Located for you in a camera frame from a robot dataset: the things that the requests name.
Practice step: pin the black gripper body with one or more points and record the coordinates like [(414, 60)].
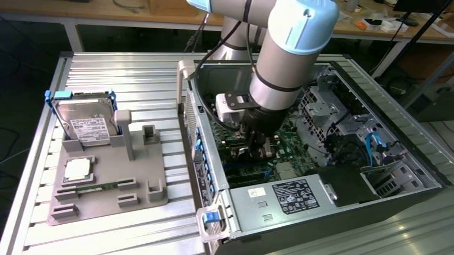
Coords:
[(266, 119)]

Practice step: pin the graphics card with metal bracket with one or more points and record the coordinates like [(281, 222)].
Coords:
[(238, 153)]

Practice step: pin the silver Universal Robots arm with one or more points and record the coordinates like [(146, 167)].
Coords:
[(283, 66)]

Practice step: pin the green motherboard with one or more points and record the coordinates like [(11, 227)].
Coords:
[(294, 148)]

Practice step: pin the silver chipset heat sink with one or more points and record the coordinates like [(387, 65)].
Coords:
[(287, 170)]

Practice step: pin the metal disk bay cage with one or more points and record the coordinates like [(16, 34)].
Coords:
[(326, 117)]

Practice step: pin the grey power supply unit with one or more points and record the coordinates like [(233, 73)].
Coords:
[(262, 204)]

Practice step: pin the black plastic air shroud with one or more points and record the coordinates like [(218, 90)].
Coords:
[(346, 186)]

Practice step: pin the open black PC case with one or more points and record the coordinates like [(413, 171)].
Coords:
[(354, 217)]

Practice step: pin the grey parts rack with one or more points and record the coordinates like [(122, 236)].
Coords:
[(114, 164)]

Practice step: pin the orange small box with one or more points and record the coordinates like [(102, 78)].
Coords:
[(361, 24)]

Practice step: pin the green RAM stick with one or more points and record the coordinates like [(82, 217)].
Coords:
[(95, 188)]

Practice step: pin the hard disk in blue carrier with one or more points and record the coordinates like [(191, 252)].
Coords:
[(84, 122)]

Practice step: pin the white plastic tray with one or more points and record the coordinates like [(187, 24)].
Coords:
[(385, 25)]

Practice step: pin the silver CPU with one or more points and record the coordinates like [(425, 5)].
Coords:
[(78, 168)]

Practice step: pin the black tripod pole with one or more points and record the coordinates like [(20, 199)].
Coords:
[(422, 29)]

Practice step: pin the black monitor stand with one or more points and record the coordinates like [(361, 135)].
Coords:
[(407, 16)]

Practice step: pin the wooden workbench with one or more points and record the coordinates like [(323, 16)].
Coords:
[(106, 10)]

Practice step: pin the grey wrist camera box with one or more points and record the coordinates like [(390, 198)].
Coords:
[(227, 111)]

